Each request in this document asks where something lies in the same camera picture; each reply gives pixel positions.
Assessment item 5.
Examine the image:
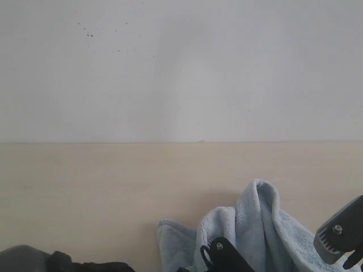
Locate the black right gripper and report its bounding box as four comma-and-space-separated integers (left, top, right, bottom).
343, 249, 363, 270

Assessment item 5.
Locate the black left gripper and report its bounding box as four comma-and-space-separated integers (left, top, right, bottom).
200, 237, 254, 272

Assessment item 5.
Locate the light blue terry towel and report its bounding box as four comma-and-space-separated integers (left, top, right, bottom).
157, 180, 345, 271

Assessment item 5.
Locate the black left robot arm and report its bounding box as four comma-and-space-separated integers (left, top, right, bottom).
1, 237, 253, 271

